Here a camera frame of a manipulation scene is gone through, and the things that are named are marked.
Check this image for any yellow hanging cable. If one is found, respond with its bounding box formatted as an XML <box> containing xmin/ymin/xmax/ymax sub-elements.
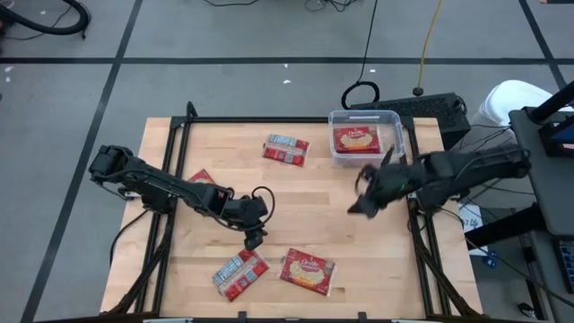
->
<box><xmin>416</xmin><ymin>0</ymin><xmax>445</xmax><ymax>89</ymax></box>

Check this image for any clear plastic bin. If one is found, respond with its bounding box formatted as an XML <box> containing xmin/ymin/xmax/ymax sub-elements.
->
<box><xmin>327</xmin><ymin>109</ymin><xmax>406</xmax><ymax>170</ymax></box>

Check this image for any white paper sheet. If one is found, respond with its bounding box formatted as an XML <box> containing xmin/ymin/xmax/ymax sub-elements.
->
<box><xmin>457</xmin><ymin>204</ymin><xmax>484</xmax><ymax>234</ymax></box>

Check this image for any dark keyboard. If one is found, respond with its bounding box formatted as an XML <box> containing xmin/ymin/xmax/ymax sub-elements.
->
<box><xmin>557</xmin><ymin>240</ymin><xmax>574</xmax><ymax>295</ymax></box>

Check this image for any thin black floor cable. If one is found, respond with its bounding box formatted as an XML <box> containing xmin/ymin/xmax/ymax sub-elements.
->
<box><xmin>201</xmin><ymin>0</ymin><xmax>261</xmax><ymax>8</ymax></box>

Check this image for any white rounded object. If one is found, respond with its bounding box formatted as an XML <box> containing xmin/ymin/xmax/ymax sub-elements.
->
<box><xmin>470</xmin><ymin>79</ymin><xmax>574</xmax><ymax>129</ymax></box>

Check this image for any red popcorn bag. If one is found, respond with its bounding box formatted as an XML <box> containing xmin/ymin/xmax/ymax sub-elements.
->
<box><xmin>211</xmin><ymin>249</ymin><xmax>271</xmax><ymax>303</ymax></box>
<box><xmin>277</xmin><ymin>247</ymin><xmax>337</xmax><ymax>297</ymax></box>
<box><xmin>333</xmin><ymin>125</ymin><xmax>382</xmax><ymax>156</ymax></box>
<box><xmin>188</xmin><ymin>168</ymin><xmax>216</xmax><ymax>185</ymax></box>
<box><xmin>262</xmin><ymin>133</ymin><xmax>311</xmax><ymax>168</ymax></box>

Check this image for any grey cart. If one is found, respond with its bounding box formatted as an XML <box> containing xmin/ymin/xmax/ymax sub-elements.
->
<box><xmin>509</xmin><ymin>107</ymin><xmax>574</xmax><ymax>239</ymax></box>

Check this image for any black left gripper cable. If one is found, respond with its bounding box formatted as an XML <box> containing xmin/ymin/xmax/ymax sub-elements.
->
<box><xmin>250</xmin><ymin>185</ymin><xmax>276</xmax><ymax>225</ymax></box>

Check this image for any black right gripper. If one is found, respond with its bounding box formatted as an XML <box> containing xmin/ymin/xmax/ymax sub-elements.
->
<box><xmin>347</xmin><ymin>144</ymin><xmax>427</xmax><ymax>220</ymax></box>

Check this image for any black computer case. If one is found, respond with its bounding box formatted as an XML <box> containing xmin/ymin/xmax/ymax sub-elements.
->
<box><xmin>349</xmin><ymin>92</ymin><xmax>473</xmax><ymax>149</ymax></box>

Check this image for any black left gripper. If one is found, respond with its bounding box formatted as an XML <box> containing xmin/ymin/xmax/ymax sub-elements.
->
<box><xmin>222</xmin><ymin>195</ymin><xmax>272</xmax><ymax>252</ymax></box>

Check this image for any black cable tangle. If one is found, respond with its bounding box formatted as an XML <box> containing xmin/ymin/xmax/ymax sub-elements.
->
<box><xmin>304</xmin><ymin>0</ymin><xmax>362</xmax><ymax>13</ymax></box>

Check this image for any black beam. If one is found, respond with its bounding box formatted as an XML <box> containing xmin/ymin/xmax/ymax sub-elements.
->
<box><xmin>465</xmin><ymin>204</ymin><xmax>546</xmax><ymax>250</ymax></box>

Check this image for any black arm base cable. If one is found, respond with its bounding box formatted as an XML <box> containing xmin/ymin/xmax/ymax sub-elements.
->
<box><xmin>109</xmin><ymin>208</ymin><xmax>152</xmax><ymax>268</ymax></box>

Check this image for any thick black hose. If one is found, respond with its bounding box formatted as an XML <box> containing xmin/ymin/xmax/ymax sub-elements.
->
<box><xmin>0</xmin><ymin>0</ymin><xmax>92</xmax><ymax>40</ymax></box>

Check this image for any black hanging cable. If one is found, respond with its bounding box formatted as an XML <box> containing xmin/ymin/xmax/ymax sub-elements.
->
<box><xmin>340</xmin><ymin>0</ymin><xmax>381</xmax><ymax>109</ymax></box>

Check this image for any black pole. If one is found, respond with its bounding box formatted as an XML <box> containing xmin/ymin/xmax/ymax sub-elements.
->
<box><xmin>527</xmin><ymin>80</ymin><xmax>574</xmax><ymax>125</ymax></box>

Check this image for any black metal table frame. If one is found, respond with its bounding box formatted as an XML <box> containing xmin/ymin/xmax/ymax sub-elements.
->
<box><xmin>107</xmin><ymin>100</ymin><xmax>483</xmax><ymax>323</ymax></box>

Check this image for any dark blue box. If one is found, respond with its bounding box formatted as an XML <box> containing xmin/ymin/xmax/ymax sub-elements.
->
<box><xmin>537</xmin><ymin>120</ymin><xmax>574</xmax><ymax>158</ymax></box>

